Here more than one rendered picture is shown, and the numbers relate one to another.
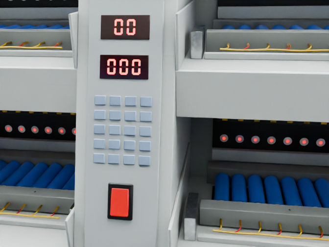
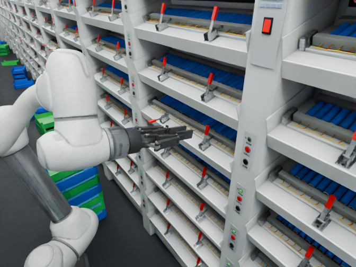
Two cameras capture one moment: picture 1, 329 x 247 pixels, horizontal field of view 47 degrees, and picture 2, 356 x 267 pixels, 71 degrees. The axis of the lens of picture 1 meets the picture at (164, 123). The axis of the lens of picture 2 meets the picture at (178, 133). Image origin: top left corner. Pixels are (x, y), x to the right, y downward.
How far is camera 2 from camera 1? 0.32 m
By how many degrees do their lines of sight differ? 50
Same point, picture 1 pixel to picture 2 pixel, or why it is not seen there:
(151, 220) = (277, 34)
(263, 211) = (345, 39)
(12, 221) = (234, 37)
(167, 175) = (288, 13)
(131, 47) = not seen: outside the picture
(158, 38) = not seen: outside the picture
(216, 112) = not seen: outside the picture
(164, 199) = (285, 25)
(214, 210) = (319, 38)
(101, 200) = (260, 25)
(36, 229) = (241, 41)
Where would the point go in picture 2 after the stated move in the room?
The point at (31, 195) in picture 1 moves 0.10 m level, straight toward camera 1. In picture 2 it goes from (243, 26) to (233, 31)
